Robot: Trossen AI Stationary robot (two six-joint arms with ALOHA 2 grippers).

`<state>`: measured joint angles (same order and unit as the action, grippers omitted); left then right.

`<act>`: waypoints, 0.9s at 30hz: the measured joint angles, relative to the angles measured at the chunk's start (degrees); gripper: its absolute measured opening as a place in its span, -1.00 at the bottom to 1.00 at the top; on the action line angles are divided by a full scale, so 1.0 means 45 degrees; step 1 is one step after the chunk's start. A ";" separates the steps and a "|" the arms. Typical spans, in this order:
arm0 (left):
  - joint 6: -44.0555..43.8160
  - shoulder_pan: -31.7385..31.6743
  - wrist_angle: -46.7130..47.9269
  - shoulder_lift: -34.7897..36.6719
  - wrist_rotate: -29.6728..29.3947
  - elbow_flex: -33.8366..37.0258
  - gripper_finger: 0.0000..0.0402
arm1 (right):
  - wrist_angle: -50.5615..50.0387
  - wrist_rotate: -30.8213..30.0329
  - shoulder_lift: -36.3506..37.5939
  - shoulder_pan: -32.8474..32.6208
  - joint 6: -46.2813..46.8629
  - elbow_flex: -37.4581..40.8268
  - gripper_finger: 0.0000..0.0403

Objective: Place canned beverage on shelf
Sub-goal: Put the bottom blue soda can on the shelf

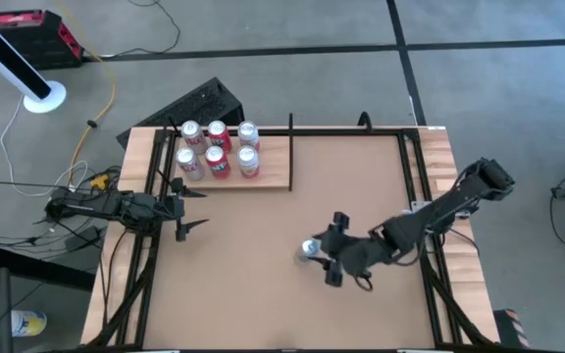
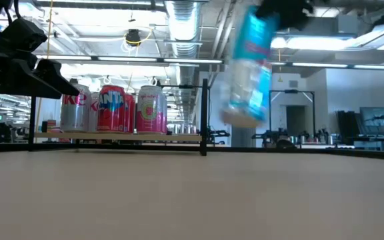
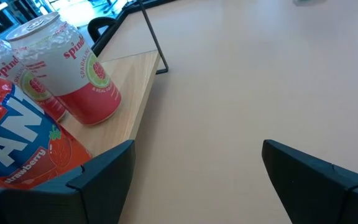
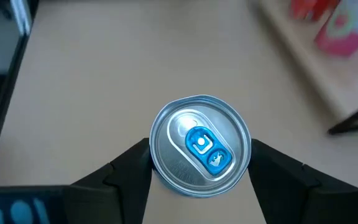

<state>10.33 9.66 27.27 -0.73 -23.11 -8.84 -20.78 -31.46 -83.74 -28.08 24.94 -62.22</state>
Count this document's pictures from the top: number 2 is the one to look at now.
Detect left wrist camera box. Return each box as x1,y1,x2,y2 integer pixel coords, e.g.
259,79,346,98
0,18,49,53

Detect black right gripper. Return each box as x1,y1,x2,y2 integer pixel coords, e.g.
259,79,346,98
255,0,315,31

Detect silver Diet Coke can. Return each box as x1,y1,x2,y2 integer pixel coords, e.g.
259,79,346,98
60,83,92,133
89,92,100,133

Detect slim silver teal can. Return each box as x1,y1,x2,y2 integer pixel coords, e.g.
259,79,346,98
221,5,281,129

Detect dark computer monitor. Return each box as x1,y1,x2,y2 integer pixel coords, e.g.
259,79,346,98
359,106,384,136

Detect black ceiling cable reel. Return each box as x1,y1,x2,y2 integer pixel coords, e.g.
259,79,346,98
125,29,143,47

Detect silver ventilation duct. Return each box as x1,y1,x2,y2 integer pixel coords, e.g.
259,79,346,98
165,0,202,81

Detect black stacked chairs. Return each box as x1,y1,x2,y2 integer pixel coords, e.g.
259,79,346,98
336,110,363,139

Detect wooden tray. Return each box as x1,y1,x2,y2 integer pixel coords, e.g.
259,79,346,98
28,78,210,157

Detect black aluminium table frame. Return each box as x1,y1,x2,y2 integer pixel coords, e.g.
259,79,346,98
0,142,384,161

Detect white pink Spindrift can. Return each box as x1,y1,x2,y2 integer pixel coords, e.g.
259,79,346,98
161,94,169,134
136,85,164,135

